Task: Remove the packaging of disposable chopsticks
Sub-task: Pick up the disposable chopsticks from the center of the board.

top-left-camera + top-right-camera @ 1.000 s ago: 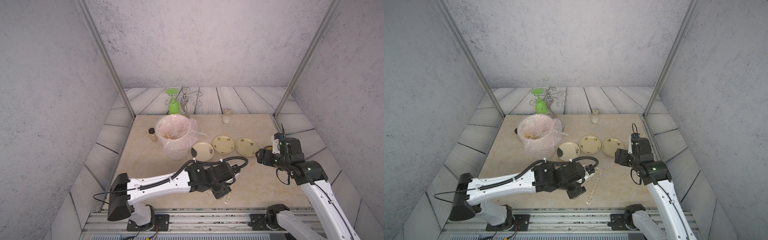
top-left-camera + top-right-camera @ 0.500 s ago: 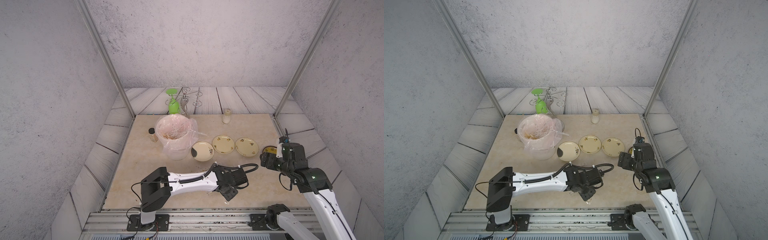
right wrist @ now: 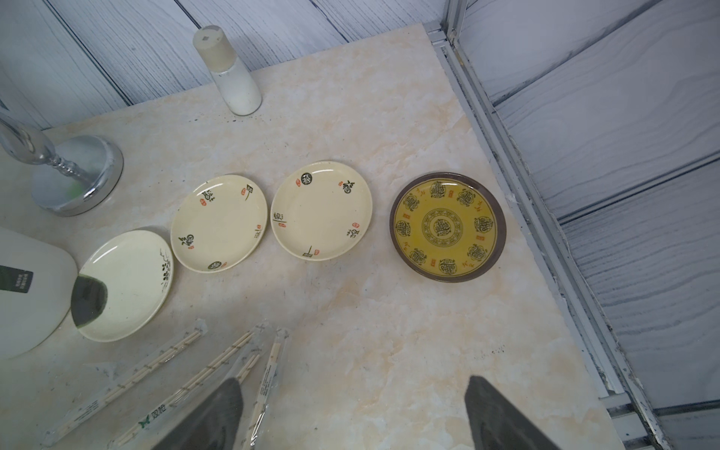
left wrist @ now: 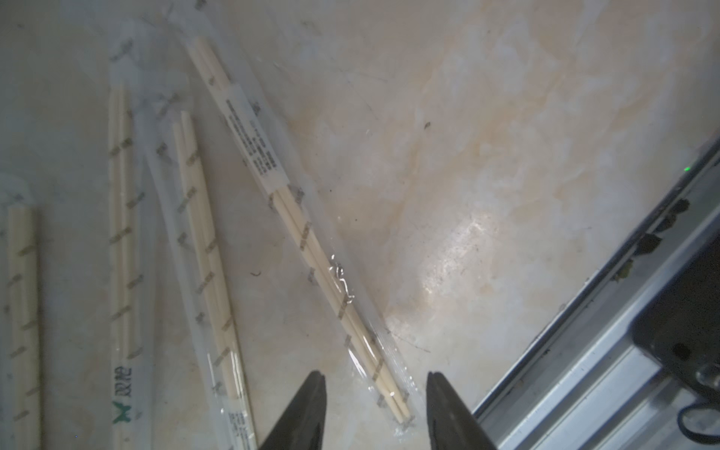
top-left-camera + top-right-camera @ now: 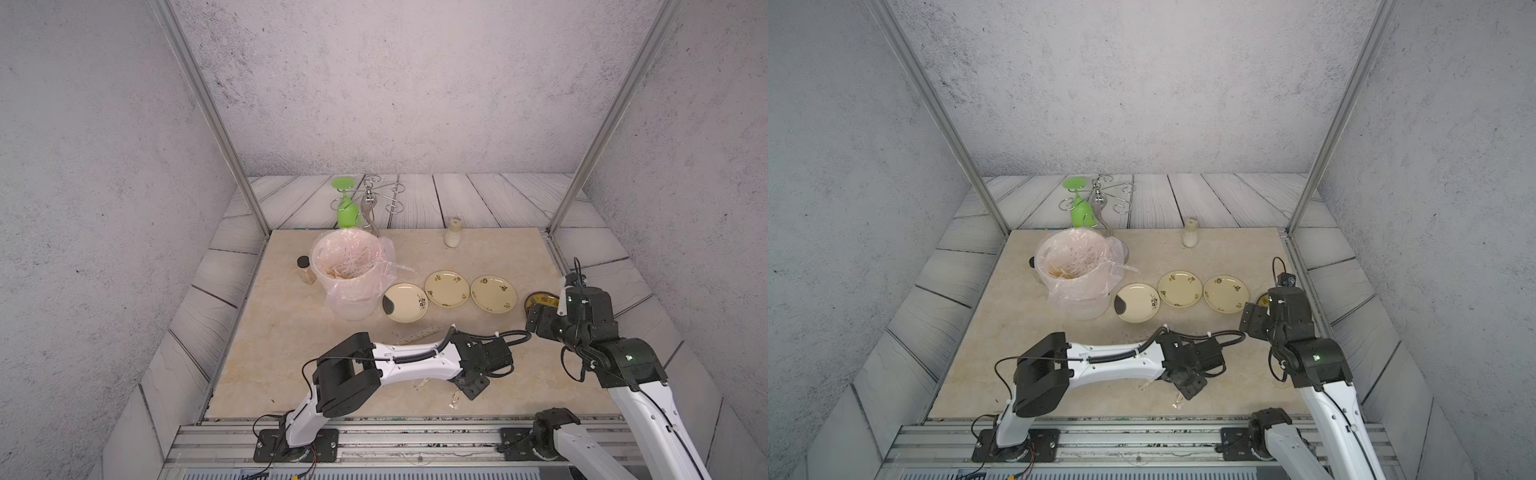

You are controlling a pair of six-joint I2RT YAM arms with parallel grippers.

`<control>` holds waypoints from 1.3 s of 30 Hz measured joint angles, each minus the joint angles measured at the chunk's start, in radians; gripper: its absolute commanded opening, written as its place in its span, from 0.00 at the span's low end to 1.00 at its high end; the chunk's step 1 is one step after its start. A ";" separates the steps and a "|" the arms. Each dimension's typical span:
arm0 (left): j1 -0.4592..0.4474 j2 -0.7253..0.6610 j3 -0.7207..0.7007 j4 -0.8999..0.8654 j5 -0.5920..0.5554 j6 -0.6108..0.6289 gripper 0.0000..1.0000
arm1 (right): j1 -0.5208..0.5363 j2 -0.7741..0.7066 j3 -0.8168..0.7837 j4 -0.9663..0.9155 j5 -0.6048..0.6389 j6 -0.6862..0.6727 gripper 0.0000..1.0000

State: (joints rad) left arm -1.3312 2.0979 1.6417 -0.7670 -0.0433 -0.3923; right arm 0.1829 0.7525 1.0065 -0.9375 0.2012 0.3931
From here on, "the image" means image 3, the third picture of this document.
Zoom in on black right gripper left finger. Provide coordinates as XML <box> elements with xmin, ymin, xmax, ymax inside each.
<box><xmin>154</xmin><ymin>378</ymin><xmax>244</xmax><ymax>450</ymax></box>

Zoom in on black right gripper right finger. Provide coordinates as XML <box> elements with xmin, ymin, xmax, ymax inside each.
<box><xmin>464</xmin><ymin>375</ymin><xmax>560</xmax><ymax>450</ymax></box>

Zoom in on wrapped chopsticks middle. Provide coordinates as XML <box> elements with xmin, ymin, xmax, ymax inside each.
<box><xmin>108</xmin><ymin>322</ymin><xmax>276</xmax><ymax>449</ymax></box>

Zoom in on wrapped chopsticks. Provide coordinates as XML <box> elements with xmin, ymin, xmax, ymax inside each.
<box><xmin>41</xmin><ymin>319</ymin><xmax>208</xmax><ymax>448</ymax></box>
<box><xmin>108</xmin><ymin>322</ymin><xmax>276</xmax><ymax>449</ymax></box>
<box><xmin>241</xmin><ymin>328</ymin><xmax>290</xmax><ymax>450</ymax></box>

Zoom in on wrapped chopsticks right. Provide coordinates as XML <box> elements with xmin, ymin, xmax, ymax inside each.
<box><xmin>241</xmin><ymin>328</ymin><xmax>290</xmax><ymax>450</ymax></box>

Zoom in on wrapped chopsticks left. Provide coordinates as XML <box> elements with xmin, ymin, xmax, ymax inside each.
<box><xmin>41</xmin><ymin>319</ymin><xmax>208</xmax><ymax>448</ymax></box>

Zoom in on cream plate with dark patch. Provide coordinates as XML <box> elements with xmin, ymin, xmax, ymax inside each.
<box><xmin>70</xmin><ymin>230</ymin><xmax>174</xmax><ymax>343</ymax></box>

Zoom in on cream plate with characters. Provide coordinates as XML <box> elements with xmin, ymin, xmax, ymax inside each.
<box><xmin>270</xmin><ymin>160</ymin><xmax>373</xmax><ymax>262</ymax></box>
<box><xmin>171</xmin><ymin>174</ymin><xmax>269</xmax><ymax>274</ymax></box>

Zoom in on yellow plate brown rim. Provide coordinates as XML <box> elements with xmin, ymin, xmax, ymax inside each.
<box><xmin>389</xmin><ymin>172</ymin><xmax>507</xmax><ymax>283</ymax></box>

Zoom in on chrome cup holder stand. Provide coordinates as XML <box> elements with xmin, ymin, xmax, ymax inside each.
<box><xmin>1</xmin><ymin>109</ymin><xmax>124</xmax><ymax>217</ymax></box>

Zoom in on white shaker bottle beige cap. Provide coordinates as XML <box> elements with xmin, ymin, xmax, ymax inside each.
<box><xmin>192</xmin><ymin>25</ymin><xmax>263</xmax><ymax>116</ymax></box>

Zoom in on right aluminium frame post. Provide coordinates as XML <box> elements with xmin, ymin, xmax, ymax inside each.
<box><xmin>441</xmin><ymin>0</ymin><xmax>468</xmax><ymax>42</ymax></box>

